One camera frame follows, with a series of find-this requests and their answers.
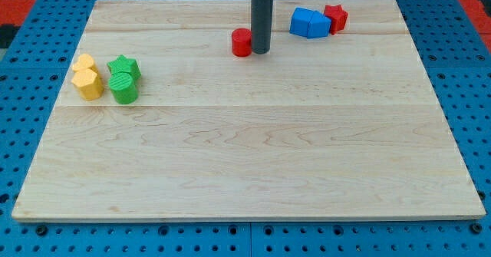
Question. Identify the red star block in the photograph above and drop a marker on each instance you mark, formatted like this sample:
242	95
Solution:
338	17

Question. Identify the green cylinder block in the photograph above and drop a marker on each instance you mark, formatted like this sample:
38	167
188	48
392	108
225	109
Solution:
123	88

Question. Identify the green star block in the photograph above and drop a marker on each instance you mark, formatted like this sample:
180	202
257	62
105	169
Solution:
122	64

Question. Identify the red cylinder block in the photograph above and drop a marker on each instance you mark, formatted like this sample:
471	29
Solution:
241	42

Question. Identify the light wooden board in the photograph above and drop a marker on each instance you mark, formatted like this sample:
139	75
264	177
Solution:
342	128

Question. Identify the blue cube block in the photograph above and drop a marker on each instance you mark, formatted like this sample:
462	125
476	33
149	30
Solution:
300	21

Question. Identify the yellow hexagon block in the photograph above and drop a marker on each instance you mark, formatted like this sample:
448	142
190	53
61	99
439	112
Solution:
88	84

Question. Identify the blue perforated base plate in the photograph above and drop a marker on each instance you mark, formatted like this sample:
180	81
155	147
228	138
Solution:
34	67

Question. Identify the yellow heart block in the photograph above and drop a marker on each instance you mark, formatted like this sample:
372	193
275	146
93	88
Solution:
84	61

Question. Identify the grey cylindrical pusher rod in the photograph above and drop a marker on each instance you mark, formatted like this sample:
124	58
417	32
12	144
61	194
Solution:
261	25

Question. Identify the blue pentagon block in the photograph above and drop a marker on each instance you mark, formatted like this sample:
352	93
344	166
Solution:
319	25

